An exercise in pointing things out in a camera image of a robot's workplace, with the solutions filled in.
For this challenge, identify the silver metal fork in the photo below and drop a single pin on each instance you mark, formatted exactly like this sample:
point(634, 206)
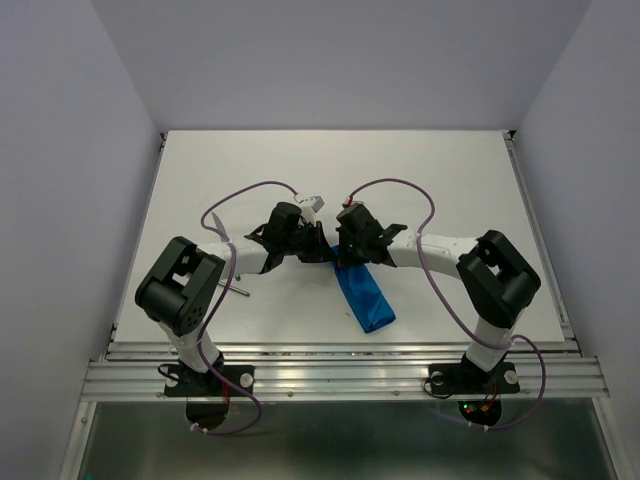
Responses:
point(234, 289)

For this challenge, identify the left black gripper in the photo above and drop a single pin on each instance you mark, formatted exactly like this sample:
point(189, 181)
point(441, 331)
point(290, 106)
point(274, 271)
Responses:
point(320, 251)

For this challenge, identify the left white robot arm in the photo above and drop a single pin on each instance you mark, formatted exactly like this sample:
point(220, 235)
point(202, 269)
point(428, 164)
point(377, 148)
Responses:
point(178, 289)

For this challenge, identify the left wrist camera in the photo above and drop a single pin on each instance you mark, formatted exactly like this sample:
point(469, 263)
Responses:
point(309, 206)

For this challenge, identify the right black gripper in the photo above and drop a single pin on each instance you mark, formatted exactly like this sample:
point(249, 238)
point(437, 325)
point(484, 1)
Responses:
point(344, 257)

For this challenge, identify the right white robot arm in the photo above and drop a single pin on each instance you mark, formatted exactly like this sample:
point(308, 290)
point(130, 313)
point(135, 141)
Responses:
point(500, 283)

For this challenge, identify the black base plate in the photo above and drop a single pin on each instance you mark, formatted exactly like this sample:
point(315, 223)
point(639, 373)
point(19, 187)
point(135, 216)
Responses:
point(450, 379)
point(182, 382)

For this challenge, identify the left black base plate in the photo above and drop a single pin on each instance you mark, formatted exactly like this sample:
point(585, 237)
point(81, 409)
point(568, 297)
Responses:
point(182, 382)

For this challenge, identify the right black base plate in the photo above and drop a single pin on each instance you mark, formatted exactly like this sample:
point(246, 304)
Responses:
point(450, 379)

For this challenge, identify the blue cloth napkin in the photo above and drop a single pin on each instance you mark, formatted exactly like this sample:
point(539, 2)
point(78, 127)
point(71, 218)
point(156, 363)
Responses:
point(364, 297)

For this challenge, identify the aluminium rail frame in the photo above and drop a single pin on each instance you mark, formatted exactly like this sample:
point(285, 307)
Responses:
point(355, 410)

